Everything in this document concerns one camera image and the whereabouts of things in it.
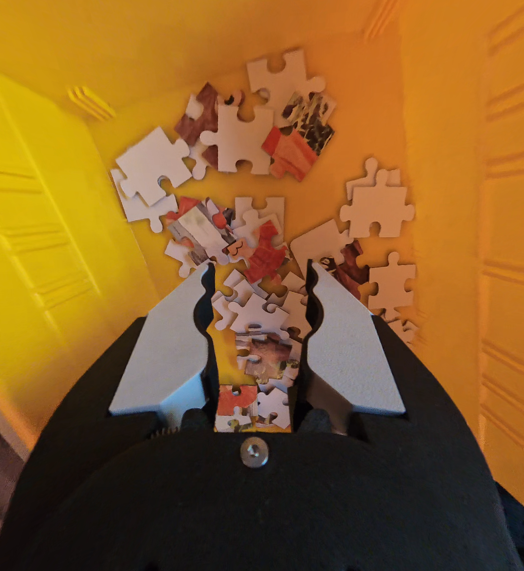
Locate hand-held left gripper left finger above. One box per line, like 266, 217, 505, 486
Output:
109, 262, 221, 432

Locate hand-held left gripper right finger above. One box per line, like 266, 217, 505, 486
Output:
290, 259, 406, 433

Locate yellow bin with puzzle pieces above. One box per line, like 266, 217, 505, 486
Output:
0, 0, 524, 523

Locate pile of puzzle pieces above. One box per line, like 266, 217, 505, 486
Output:
110, 48, 419, 433

